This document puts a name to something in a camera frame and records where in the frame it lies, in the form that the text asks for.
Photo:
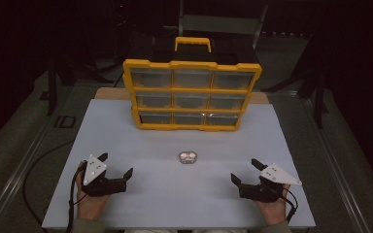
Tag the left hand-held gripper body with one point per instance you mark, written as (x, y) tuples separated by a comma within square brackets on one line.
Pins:
[(94, 171)]

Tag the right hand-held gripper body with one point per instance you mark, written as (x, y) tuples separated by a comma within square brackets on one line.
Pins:
[(278, 176)]

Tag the small silver metal part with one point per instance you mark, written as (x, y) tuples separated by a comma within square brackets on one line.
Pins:
[(187, 157)]

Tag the clear plastic drawer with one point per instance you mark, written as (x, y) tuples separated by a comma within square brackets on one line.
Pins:
[(150, 77)]

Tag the yellow drawer organizer cabinet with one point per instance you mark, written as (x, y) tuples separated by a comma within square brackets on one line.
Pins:
[(191, 64)]

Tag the person's right hand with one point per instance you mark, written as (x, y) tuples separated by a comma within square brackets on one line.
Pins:
[(276, 212)]

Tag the person's left hand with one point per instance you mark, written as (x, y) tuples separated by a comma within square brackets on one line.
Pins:
[(90, 207)]

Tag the black rectangular floor marker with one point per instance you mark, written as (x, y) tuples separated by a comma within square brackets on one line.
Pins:
[(58, 122)]

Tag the black tripod stand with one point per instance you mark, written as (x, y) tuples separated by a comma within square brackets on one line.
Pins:
[(52, 84)]

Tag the black metal stand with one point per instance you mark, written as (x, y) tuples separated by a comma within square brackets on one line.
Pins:
[(319, 97)]

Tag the metal floor rail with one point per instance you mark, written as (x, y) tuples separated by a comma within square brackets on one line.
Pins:
[(333, 168), (16, 174)]

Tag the grey metal frame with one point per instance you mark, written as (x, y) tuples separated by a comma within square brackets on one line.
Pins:
[(220, 24)]

